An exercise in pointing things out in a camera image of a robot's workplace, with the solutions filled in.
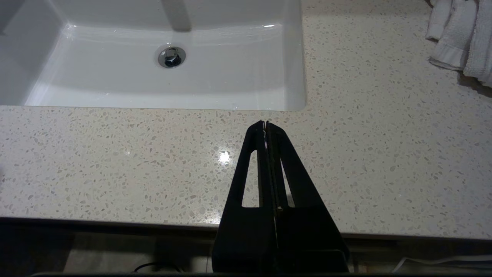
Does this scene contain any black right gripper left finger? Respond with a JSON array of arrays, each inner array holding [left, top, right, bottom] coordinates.
[[212, 121, 278, 273]]

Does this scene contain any white rectangular sink basin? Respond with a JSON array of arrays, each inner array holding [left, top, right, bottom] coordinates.
[[0, 0, 307, 112]]

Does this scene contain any grey cable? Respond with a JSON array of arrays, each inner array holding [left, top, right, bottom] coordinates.
[[390, 255, 492, 274]]

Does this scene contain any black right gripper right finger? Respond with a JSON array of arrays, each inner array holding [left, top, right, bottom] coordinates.
[[266, 122, 350, 273]]

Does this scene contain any white crumpled towel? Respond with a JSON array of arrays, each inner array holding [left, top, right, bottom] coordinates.
[[425, 0, 492, 88]]

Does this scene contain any thin black floor cable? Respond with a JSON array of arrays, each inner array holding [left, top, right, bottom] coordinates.
[[135, 262, 182, 273]]

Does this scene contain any chrome sink drain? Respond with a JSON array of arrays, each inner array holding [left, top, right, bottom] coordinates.
[[158, 46, 187, 68]]

